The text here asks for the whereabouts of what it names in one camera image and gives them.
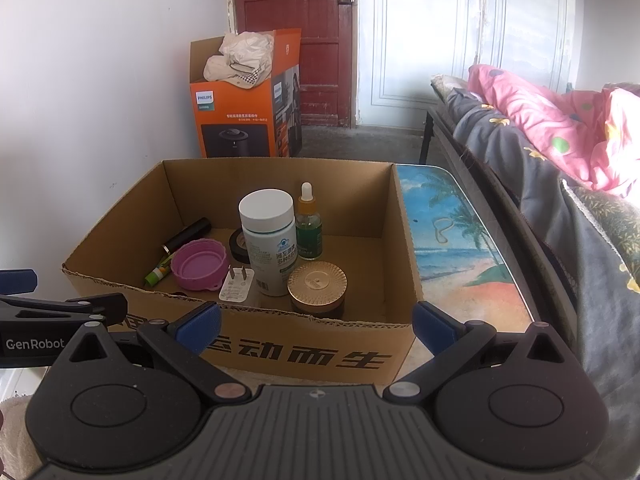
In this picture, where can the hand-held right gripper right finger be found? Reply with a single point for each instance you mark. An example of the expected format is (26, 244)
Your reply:
(435, 325)

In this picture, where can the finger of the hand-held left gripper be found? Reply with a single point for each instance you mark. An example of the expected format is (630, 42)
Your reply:
(17, 281)
(100, 307)

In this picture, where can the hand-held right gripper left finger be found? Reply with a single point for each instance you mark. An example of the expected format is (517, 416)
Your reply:
(200, 327)

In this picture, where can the white charger plug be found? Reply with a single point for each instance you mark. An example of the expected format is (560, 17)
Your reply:
(235, 287)

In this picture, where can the purple plastic lid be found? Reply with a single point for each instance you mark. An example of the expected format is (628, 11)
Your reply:
(197, 270)

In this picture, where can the green lip balm stick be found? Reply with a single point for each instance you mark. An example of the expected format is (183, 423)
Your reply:
(156, 275)

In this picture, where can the black tape roll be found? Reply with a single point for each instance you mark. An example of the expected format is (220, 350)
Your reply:
(237, 247)

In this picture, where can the white pill bottle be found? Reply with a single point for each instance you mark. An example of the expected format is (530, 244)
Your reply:
(267, 260)

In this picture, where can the gold lid jar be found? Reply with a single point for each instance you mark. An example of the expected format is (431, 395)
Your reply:
(316, 285)

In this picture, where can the brown cardboard box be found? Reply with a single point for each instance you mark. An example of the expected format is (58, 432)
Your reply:
(375, 210)

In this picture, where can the green label dropper bottle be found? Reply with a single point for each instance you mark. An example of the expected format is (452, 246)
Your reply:
(309, 235)

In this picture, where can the cream fluffy cloth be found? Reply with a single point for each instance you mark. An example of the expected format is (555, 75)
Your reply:
(20, 435)

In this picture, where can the black tube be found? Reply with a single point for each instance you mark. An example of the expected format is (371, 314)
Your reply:
(190, 232)

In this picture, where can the tan rubber band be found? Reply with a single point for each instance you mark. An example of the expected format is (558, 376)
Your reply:
(434, 225)

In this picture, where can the olive floral cloth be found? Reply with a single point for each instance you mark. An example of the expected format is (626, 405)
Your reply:
(605, 220)

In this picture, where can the grey printed bedsheet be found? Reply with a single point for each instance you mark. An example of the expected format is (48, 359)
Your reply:
(500, 135)

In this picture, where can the orange appliance box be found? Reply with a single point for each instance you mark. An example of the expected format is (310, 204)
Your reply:
(235, 125)

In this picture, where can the pink dotted blanket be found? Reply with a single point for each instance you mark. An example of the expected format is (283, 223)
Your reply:
(550, 120)

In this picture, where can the cream cloth hat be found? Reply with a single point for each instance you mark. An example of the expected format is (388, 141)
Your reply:
(235, 65)

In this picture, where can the red wooden door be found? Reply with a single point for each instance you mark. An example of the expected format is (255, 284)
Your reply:
(310, 60)

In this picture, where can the white panelled door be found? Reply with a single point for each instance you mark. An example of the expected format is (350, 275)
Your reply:
(425, 35)

